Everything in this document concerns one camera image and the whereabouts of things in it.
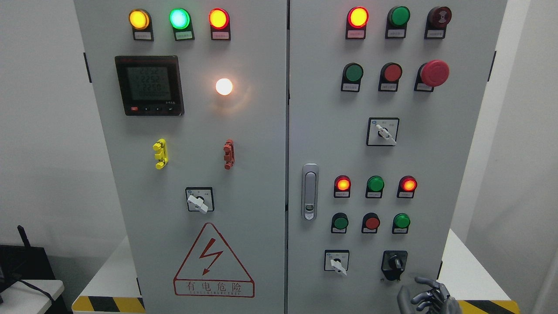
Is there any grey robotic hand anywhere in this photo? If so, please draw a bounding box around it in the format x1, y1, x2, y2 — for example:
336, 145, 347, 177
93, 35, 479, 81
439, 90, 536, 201
397, 277, 462, 314

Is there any black rotary knob switch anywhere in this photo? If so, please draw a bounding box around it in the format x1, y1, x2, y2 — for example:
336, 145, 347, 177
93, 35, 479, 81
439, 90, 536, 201
381, 250, 408, 281

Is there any red push button lower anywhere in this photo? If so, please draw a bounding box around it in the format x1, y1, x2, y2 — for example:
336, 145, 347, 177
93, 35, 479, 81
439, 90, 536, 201
361, 212, 381, 234

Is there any red push button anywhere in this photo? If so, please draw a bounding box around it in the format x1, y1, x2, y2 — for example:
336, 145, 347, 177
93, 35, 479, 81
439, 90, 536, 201
378, 62, 402, 92
361, 212, 381, 234

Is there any red indicator light middle right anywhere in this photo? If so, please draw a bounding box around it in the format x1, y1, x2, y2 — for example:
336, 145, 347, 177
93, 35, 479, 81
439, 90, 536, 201
397, 175, 417, 198

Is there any green push button lower left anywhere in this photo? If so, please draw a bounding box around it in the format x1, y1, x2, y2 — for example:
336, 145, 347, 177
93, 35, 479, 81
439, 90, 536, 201
330, 212, 349, 234

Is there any green indicator light middle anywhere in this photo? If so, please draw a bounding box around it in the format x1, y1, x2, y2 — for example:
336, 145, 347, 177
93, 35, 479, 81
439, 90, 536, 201
365, 175, 385, 198

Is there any red indicator light middle left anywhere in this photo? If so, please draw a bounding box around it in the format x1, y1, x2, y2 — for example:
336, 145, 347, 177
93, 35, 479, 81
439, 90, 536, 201
333, 175, 351, 198

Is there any red emergency stop button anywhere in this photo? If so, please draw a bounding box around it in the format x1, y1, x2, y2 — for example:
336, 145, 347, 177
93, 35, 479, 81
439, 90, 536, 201
414, 59, 450, 92

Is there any red high voltage warning sticker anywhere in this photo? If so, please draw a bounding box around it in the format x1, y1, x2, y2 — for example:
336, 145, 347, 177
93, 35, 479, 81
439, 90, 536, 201
173, 222, 255, 298

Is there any grey electrical control cabinet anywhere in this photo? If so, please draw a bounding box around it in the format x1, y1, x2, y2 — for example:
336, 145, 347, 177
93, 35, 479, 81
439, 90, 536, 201
74, 0, 508, 314

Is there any red push button upper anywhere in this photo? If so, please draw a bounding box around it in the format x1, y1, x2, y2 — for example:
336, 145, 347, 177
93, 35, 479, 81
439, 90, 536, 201
378, 62, 402, 92

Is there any green push button upper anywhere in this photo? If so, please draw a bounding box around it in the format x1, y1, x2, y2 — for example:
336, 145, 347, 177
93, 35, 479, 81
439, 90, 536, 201
340, 62, 364, 92

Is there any red terminal connector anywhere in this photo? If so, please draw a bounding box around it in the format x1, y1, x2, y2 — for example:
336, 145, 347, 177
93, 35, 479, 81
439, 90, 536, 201
223, 139, 235, 170

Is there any dark red buzzer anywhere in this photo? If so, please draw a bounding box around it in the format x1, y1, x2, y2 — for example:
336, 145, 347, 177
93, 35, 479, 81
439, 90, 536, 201
424, 6, 452, 39

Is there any green indicator light top right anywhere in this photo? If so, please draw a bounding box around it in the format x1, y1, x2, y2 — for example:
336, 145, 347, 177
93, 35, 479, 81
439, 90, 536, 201
385, 6, 410, 38

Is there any red indicator light top right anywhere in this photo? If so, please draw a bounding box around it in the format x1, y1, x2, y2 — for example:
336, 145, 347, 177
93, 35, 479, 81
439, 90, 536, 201
345, 6, 369, 40

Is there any white glowing lamp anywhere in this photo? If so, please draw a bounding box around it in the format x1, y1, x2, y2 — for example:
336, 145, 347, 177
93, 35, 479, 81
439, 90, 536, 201
215, 78, 234, 96

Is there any yellow terminal connector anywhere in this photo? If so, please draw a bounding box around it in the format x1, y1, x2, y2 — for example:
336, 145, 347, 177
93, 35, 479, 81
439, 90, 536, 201
152, 138, 169, 170

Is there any white platform with hazard stripes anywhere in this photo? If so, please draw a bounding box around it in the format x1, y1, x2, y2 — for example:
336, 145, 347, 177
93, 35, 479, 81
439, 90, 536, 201
71, 231, 520, 314

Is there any red indicator light left door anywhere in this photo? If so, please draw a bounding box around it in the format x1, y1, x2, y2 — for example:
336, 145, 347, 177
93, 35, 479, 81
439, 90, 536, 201
208, 8, 231, 41

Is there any black digital power meter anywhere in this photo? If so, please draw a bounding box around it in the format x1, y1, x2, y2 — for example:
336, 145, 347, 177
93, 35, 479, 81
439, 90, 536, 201
114, 55, 184, 116

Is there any green lit indicator light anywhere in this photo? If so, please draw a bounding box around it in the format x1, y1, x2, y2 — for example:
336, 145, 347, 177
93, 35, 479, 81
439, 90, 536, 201
169, 8, 195, 41

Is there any yellow indicator light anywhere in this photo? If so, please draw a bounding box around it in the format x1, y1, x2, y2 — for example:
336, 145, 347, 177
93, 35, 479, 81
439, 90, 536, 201
128, 8, 154, 41

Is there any white side table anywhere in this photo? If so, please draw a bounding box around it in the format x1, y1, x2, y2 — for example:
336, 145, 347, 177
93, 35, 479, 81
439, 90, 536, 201
0, 280, 64, 314

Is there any black device with antenna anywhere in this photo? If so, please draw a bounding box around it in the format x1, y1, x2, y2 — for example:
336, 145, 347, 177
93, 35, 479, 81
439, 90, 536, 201
0, 226, 56, 292

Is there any lower white selector switch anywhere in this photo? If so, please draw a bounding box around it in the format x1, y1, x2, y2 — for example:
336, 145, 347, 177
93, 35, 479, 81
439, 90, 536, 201
323, 249, 350, 276

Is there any upper right selector switch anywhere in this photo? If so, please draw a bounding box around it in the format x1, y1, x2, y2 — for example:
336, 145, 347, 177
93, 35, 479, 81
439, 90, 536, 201
366, 117, 399, 147

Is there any silver door handle lock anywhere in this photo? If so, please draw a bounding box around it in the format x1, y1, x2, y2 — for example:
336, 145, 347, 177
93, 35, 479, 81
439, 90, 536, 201
301, 163, 319, 221

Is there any left door selector switch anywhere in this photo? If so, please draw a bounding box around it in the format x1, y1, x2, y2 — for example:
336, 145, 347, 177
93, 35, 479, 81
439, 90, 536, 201
185, 187, 214, 214

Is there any black cable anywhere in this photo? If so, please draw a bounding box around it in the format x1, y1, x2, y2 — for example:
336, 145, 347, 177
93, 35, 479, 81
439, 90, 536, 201
0, 274, 56, 307

